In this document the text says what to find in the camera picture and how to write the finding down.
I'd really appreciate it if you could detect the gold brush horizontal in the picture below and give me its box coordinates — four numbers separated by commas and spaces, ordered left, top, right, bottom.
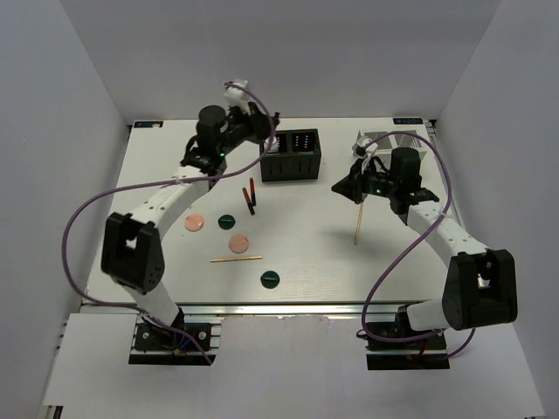
210, 256, 263, 264

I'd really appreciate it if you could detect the green puff lower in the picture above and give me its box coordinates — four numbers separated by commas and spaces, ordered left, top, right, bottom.
260, 271, 280, 289

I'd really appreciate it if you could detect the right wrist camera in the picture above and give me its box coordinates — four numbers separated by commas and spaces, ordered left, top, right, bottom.
351, 135, 377, 158

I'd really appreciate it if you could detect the green puff upper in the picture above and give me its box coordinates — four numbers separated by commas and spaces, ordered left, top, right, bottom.
217, 214, 236, 230

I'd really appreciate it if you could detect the pink puff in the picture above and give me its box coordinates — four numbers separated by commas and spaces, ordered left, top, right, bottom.
184, 214, 204, 232
228, 234, 250, 254

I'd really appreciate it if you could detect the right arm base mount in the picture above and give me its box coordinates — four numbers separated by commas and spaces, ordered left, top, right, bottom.
355, 306, 450, 371

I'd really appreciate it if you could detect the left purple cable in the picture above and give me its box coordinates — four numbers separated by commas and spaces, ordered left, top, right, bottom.
60, 80, 280, 366

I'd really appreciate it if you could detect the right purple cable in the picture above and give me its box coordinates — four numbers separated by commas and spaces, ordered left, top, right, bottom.
361, 131, 477, 360

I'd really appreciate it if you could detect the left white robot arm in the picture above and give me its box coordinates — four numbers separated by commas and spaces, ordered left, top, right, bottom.
100, 102, 280, 348

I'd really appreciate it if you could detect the red black lip pencil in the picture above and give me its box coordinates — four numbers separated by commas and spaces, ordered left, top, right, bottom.
242, 187, 255, 216
249, 177, 257, 207

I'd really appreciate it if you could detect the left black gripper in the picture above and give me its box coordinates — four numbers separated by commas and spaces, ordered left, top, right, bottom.
217, 100, 279, 156

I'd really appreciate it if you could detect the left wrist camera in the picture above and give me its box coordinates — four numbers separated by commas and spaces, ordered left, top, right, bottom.
224, 79, 250, 111

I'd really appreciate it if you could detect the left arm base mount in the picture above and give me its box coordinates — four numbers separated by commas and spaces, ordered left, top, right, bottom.
128, 309, 223, 367

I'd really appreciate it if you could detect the green puff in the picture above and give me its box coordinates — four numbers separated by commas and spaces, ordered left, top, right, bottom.
260, 271, 280, 289
217, 214, 236, 230

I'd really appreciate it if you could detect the white organizer box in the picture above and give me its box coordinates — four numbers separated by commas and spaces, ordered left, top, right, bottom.
356, 130, 426, 154

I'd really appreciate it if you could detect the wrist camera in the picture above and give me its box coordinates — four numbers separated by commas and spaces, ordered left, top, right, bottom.
351, 135, 377, 158
224, 79, 250, 111

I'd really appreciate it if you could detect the black organizer box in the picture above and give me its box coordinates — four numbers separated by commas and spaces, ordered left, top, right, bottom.
259, 128, 321, 183

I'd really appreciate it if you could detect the gold brush vertical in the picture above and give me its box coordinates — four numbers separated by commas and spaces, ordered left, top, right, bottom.
354, 202, 364, 245

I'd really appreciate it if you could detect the white small bottle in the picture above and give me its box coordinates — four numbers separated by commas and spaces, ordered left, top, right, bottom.
266, 138, 280, 154

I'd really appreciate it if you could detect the purple cable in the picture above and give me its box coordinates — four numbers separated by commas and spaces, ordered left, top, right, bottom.
361, 131, 477, 360
60, 80, 280, 366

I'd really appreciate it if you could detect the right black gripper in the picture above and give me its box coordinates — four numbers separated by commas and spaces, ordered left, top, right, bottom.
332, 157, 398, 204

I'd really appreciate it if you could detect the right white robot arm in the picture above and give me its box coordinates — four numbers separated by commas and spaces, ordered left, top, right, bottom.
331, 148, 518, 348

